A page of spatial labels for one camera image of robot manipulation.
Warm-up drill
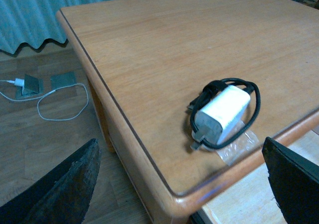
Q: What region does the light grey curtain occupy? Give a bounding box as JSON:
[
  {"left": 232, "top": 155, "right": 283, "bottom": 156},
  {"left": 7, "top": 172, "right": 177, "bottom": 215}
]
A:
[{"left": 0, "top": 0, "right": 319, "bottom": 55}]

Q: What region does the open metal floor socket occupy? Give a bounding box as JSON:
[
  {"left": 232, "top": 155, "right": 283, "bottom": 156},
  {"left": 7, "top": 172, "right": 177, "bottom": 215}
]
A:
[{"left": 15, "top": 74, "right": 44, "bottom": 100}]

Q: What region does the white charger with black cable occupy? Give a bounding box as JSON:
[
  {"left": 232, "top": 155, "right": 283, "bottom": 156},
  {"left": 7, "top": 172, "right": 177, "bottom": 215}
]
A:
[{"left": 187, "top": 78, "right": 261, "bottom": 151}]

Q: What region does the white wall charger plug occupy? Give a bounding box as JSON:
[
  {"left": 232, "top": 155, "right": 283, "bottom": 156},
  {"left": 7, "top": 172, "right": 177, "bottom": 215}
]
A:
[{"left": 13, "top": 78, "right": 25, "bottom": 87}]

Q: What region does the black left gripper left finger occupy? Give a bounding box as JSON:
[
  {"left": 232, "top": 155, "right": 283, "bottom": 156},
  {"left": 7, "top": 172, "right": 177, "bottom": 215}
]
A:
[{"left": 0, "top": 138, "right": 101, "bottom": 224}]

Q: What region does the wooden dresser cabinet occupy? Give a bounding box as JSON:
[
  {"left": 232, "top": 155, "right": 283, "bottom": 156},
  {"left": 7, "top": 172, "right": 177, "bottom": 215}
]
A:
[{"left": 56, "top": 0, "right": 319, "bottom": 224}]

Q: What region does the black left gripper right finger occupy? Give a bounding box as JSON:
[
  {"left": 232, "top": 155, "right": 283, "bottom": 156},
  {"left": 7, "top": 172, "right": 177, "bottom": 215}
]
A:
[{"left": 262, "top": 137, "right": 319, "bottom": 224}]

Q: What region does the closed metal floor plate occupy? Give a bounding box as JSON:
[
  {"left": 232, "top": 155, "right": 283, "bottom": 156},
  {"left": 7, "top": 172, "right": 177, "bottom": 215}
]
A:
[{"left": 50, "top": 72, "right": 77, "bottom": 90}]

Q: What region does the wooden drawer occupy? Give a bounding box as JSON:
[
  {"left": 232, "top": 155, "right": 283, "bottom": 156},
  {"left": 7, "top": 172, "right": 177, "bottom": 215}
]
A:
[{"left": 191, "top": 124, "right": 319, "bottom": 224}]

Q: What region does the clear plastic tape piece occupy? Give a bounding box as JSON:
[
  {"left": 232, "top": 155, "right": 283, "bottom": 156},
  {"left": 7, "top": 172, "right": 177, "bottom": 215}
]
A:
[{"left": 216, "top": 131, "right": 259, "bottom": 166}]

